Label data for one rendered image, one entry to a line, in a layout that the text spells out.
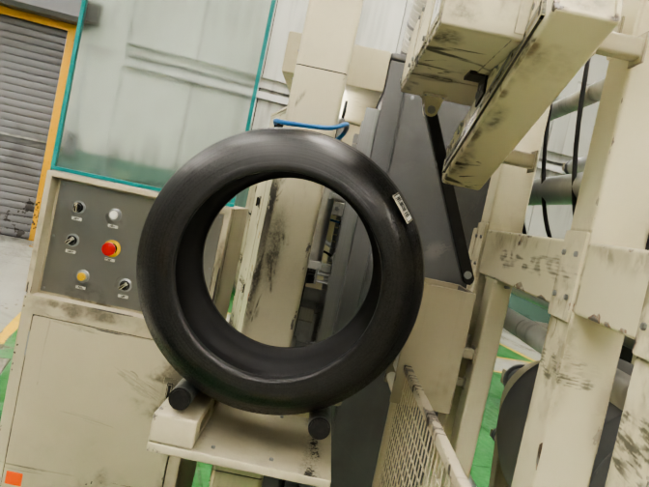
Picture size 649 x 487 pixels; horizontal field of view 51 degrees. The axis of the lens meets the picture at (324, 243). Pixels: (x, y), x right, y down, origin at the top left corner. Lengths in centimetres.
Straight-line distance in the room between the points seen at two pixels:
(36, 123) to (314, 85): 895
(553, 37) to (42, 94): 973
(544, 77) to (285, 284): 83
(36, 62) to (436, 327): 935
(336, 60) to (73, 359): 115
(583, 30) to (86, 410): 169
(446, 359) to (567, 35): 87
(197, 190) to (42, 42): 936
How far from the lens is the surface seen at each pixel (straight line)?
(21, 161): 1051
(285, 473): 140
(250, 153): 129
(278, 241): 167
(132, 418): 213
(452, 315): 164
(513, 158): 153
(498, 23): 111
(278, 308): 169
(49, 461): 225
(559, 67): 113
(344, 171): 128
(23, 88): 1056
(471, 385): 170
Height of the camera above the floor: 133
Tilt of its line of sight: 3 degrees down
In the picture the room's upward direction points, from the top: 12 degrees clockwise
